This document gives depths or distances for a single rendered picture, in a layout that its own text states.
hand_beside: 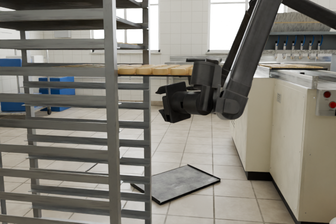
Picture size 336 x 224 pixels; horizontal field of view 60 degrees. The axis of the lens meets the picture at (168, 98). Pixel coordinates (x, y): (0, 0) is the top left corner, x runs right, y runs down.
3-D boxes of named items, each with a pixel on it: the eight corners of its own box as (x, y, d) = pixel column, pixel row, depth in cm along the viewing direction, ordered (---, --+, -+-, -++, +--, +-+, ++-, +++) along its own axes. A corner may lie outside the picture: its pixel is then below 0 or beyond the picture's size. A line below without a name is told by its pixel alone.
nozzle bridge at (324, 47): (242, 74, 255) (243, 34, 250) (329, 75, 247) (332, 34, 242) (248, 77, 222) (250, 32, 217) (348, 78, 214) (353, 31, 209)
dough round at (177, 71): (168, 74, 95) (168, 68, 95) (183, 74, 96) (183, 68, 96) (172, 75, 91) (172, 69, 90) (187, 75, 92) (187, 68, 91)
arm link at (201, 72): (239, 116, 66) (230, 117, 74) (247, 66, 67) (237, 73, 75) (187, 106, 66) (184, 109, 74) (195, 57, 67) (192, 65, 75)
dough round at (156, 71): (153, 74, 97) (153, 68, 97) (168, 74, 97) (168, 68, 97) (152, 75, 92) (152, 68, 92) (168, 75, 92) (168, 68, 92)
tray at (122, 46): (144, 49, 130) (144, 45, 130) (112, 47, 91) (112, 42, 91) (23, 49, 140) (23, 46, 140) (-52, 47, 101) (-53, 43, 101)
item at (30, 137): (149, 146, 138) (149, 140, 137) (148, 148, 135) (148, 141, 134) (27, 139, 148) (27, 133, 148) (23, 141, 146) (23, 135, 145)
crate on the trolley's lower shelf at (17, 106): (20, 104, 483) (19, 92, 480) (42, 104, 482) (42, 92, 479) (0, 111, 427) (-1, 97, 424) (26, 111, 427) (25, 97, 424)
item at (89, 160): (150, 164, 139) (149, 158, 139) (148, 166, 136) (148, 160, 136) (28, 156, 150) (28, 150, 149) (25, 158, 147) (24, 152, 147)
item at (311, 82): (248, 69, 346) (248, 63, 345) (251, 69, 346) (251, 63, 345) (311, 89, 149) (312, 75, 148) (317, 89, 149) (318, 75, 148)
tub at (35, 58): (17, 67, 481) (16, 55, 478) (44, 67, 481) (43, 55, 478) (6, 68, 445) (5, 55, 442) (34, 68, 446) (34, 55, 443)
